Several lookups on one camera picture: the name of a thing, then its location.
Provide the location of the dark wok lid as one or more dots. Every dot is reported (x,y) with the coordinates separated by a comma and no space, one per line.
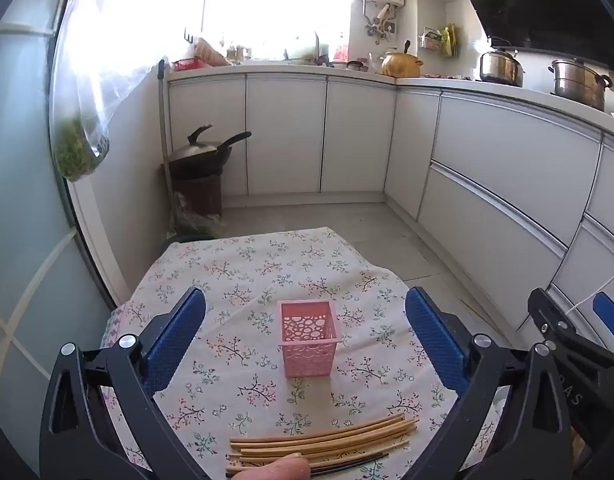
(197,150)

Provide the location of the woven bamboo board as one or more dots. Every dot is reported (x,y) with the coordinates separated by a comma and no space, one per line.
(209,52)

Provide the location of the floral tablecloth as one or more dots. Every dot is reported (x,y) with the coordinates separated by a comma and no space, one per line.
(247,280)

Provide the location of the person's left hand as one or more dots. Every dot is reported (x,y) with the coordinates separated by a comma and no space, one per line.
(274,467)

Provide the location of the pink perforated plastic basket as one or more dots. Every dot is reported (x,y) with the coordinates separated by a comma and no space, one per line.
(309,340)

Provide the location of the white kitchen countertop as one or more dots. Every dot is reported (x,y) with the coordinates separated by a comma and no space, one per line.
(437,81)

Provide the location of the clear plastic bag of greens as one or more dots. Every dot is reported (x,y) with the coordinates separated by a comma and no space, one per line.
(77,150)

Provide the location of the wall rack with packets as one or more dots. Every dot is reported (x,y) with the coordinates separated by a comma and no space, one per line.
(439,40)

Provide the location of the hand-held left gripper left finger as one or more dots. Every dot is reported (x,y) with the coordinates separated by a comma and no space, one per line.
(177,340)

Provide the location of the small steel pot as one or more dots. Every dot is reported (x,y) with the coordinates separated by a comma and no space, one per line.
(501,67)

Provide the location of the mop pole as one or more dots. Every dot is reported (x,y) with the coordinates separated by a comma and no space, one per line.
(163,125)

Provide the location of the black range hood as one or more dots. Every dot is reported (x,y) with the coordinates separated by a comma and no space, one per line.
(547,5)

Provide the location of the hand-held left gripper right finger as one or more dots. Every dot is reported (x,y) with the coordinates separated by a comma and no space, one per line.
(432,340)

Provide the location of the red plastic basket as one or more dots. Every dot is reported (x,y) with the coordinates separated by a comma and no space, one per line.
(189,64)

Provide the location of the golden cooking pot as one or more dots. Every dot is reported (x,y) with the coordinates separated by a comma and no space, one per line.
(402,64)

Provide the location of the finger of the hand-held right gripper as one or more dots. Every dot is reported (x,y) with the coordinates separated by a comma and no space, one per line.
(557,317)
(609,312)

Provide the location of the bag of green vegetables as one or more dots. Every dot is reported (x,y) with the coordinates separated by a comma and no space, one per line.
(197,222)

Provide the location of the black wall hooks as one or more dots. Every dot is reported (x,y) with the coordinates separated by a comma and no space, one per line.
(188,36)

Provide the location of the large steel pot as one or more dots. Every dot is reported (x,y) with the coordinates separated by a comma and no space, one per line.
(579,85)

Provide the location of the bundle of wooden chopsticks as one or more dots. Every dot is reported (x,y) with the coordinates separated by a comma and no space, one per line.
(327,442)

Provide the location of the water heater pipes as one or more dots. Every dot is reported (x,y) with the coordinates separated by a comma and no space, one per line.
(382,22)

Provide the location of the brown bin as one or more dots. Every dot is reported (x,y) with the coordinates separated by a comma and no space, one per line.
(199,195)

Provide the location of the dark round basin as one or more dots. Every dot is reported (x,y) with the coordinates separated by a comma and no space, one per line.
(184,240)

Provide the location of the black wok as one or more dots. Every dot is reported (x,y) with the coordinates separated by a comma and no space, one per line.
(202,166)

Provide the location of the white kitchen cabinets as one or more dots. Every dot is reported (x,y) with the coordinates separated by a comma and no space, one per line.
(487,185)

